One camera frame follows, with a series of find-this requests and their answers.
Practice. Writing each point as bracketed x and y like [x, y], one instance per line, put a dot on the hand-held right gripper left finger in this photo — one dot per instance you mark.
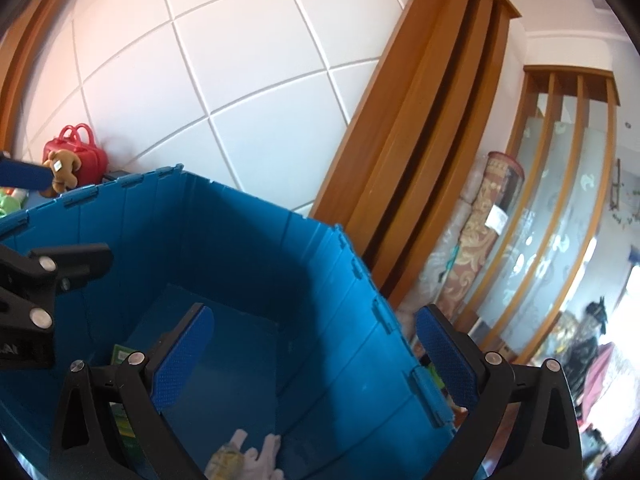
[184, 355]

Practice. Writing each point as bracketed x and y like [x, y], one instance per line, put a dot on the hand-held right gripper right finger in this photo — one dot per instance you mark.
[446, 355]

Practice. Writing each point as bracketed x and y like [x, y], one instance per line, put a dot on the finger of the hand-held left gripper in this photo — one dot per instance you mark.
[75, 260]
[22, 172]

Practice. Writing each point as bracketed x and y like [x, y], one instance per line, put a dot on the green snack packet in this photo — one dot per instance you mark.
[120, 355]

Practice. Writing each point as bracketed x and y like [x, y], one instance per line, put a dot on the blue plastic crate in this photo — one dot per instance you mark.
[250, 245]

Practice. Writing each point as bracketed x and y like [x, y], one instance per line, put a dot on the green plastic toy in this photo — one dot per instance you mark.
[9, 204]

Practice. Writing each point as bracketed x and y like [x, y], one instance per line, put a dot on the brown teddy bear toy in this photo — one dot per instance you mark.
[62, 169]

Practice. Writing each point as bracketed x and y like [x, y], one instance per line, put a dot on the red toy handbag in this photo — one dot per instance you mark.
[90, 159]

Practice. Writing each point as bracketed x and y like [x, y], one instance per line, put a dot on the rolled patterned carpet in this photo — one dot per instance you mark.
[487, 220]

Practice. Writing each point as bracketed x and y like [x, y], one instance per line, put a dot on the pile of dark clothes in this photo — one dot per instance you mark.
[590, 355]

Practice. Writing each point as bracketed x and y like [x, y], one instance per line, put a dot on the wooden framed glass partition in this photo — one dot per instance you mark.
[550, 210]

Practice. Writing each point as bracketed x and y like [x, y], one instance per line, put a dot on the wooden wall trim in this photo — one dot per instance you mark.
[20, 60]

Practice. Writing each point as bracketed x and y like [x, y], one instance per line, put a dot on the wooden door frame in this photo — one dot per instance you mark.
[425, 110]

